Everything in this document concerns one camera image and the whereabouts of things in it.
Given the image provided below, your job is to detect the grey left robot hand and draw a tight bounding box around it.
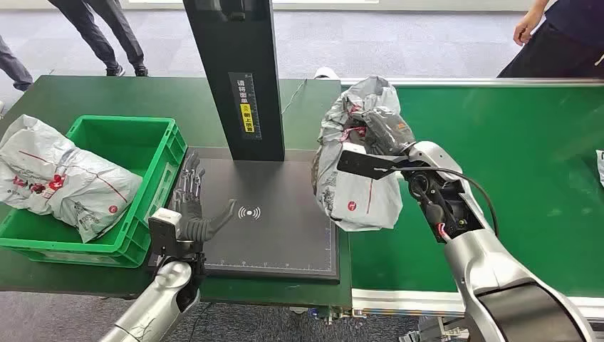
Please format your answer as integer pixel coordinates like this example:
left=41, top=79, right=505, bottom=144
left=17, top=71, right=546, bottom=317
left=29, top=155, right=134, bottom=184
left=170, top=150, right=238, bottom=245

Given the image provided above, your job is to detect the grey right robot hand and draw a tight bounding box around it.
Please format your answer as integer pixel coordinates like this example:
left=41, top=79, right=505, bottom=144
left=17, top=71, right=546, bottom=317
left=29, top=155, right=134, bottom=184
left=351, top=107, right=417, bottom=157

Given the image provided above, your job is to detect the green conveyor belt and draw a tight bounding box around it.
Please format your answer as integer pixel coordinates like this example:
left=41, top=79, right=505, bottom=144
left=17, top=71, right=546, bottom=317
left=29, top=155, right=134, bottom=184
left=340, top=85, right=604, bottom=299

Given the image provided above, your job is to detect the black scanner platform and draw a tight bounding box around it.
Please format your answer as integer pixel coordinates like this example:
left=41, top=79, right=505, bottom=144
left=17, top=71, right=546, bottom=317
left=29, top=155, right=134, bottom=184
left=175, top=147, right=340, bottom=284

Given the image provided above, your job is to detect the green plastic crate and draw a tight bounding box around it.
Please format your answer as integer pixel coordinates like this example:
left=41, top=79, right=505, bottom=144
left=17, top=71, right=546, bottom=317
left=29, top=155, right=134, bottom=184
left=0, top=115, right=189, bottom=269

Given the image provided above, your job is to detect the black yellow column label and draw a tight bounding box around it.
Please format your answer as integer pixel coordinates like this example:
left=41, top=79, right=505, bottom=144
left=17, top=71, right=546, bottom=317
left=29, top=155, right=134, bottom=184
left=228, top=72, right=262, bottom=141

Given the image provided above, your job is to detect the dark green table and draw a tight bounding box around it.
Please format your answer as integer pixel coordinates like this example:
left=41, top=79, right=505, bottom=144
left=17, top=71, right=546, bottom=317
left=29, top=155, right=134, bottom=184
left=0, top=75, right=353, bottom=309

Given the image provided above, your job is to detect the black scanner column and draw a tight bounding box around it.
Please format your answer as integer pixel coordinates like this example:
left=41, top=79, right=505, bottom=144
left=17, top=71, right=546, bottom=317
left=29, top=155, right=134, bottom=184
left=182, top=0, right=286, bottom=162

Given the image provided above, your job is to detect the person's hand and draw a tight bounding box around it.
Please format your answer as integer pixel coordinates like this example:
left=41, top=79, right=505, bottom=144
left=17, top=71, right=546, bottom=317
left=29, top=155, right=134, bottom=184
left=513, top=9, right=544, bottom=47

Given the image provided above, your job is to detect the person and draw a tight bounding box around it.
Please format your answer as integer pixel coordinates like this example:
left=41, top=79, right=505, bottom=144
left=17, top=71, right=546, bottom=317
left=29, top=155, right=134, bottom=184
left=47, top=0, right=150, bottom=78
left=0, top=33, right=34, bottom=93
left=497, top=0, right=604, bottom=79

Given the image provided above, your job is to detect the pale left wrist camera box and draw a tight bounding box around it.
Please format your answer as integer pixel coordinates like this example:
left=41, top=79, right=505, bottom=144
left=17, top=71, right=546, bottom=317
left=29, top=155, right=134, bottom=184
left=147, top=207, right=183, bottom=271

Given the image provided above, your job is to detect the thin cable on table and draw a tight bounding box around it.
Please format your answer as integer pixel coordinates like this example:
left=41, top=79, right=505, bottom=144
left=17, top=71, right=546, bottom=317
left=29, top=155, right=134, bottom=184
left=281, top=78, right=308, bottom=115

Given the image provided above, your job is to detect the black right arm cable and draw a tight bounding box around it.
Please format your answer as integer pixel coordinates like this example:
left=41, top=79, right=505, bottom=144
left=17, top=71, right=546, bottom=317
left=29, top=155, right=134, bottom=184
left=401, top=166, right=500, bottom=239

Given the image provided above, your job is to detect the metal bracket under table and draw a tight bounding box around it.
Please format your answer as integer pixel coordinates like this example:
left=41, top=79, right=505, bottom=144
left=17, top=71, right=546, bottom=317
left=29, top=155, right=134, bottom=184
left=308, top=306, right=354, bottom=326

